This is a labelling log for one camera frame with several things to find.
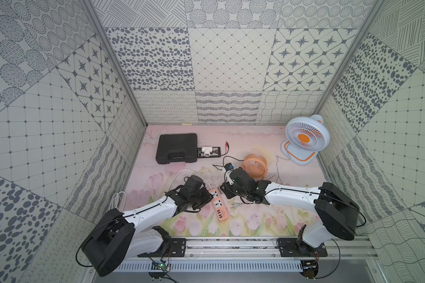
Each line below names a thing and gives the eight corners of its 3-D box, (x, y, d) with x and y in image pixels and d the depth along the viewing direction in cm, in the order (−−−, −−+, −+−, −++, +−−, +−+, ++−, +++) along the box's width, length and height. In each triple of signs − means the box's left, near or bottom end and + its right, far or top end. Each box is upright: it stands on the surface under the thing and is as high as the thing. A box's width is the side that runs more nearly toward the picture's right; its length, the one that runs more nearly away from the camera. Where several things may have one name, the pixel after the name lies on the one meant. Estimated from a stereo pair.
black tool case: (156, 164, 103) (153, 158, 98) (163, 139, 115) (160, 133, 110) (196, 164, 103) (195, 158, 98) (198, 139, 115) (198, 133, 110)
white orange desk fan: (283, 167, 102) (301, 134, 80) (277, 143, 113) (291, 109, 91) (312, 167, 102) (338, 134, 80) (303, 143, 113) (323, 109, 91)
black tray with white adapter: (197, 158, 105) (196, 154, 101) (198, 149, 109) (197, 145, 106) (220, 158, 105) (220, 154, 101) (220, 149, 109) (220, 145, 106)
